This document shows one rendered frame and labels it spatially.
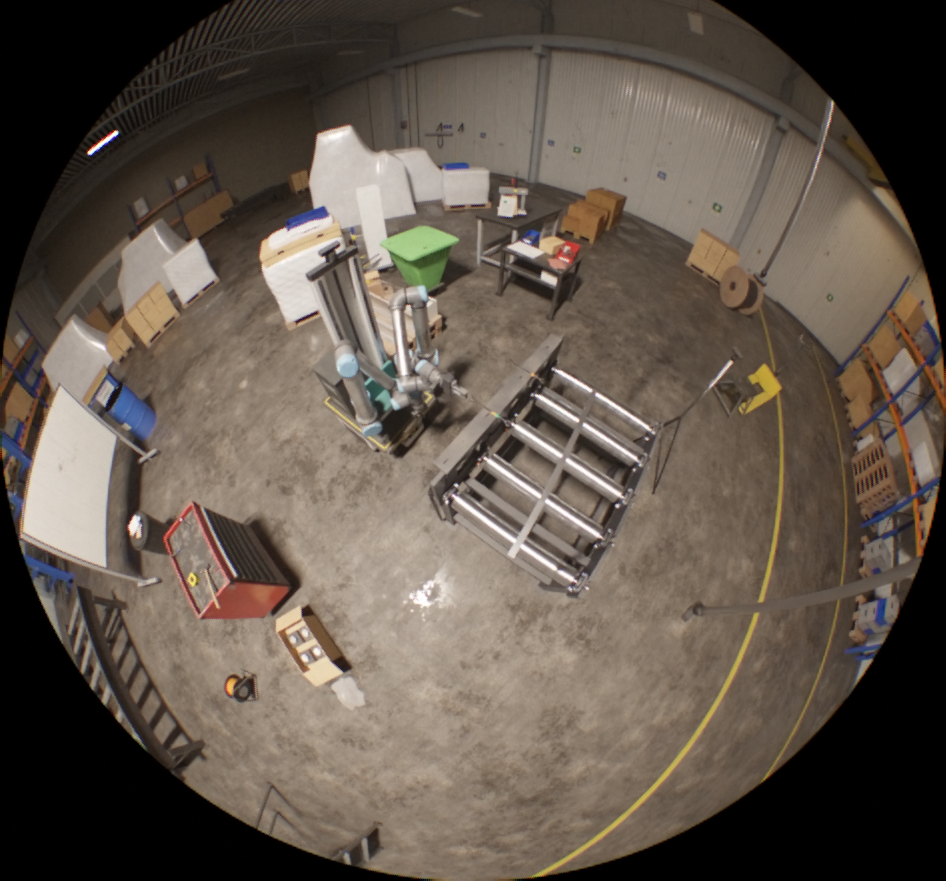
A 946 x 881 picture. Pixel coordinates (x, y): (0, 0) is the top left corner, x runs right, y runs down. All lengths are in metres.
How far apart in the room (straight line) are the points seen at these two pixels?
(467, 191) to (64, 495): 9.09
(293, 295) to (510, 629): 4.54
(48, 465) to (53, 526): 0.63
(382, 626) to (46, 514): 3.73
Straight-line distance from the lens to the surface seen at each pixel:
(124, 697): 4.66
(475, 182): 7.87
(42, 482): 4.25
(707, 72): 10.82
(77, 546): 4.24
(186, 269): 8.53
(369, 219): 4.65
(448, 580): 2.47
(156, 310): 8.55
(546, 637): 2.61
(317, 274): 1.68
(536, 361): 1.80
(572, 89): 11.88
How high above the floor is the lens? 2.46
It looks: 57 degrees down
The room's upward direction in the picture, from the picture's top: 2 degrees clockwise
